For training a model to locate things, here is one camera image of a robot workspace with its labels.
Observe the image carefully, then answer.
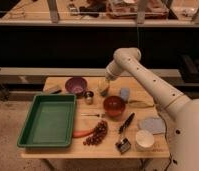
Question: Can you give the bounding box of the metal fork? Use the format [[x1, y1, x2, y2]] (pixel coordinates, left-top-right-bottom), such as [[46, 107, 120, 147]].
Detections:
[[80, 114, 105, 118]]

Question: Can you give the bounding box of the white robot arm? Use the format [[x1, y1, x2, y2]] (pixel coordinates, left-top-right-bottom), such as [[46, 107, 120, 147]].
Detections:
[[105, 47, 199, 171]]

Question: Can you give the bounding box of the wooden table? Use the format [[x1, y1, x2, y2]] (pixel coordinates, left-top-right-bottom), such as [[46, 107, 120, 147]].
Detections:
[[21, 77, 170, 160]]

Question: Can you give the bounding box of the green plastic tray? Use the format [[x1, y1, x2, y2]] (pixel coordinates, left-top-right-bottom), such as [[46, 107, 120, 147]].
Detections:
[[17, 94, 76, 148]]

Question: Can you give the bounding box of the orange bowl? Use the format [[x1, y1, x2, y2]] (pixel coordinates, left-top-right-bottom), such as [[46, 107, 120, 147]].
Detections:
[[103, 96, 126, 118]]

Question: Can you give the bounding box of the purple bowl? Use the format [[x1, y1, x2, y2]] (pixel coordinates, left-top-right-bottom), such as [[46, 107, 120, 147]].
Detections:
[[65, 77, 87, 96]]

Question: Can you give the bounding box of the small metal cup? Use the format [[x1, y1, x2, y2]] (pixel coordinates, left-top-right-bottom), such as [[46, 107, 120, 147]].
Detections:
[[84, 91, 94, 105]]

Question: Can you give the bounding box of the bunch of red grapes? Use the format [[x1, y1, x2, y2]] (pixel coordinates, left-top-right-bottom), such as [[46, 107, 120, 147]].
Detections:
[[83, 120, 108, 145]]

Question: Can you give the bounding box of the orange carrot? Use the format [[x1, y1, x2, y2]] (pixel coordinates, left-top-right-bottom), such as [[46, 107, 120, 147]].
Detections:
[[72, 129, 94, 138]]

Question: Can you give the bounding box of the black handled spatula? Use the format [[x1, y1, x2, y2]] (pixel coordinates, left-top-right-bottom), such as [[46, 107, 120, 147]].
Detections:
[[115, 113, 135, 154]]

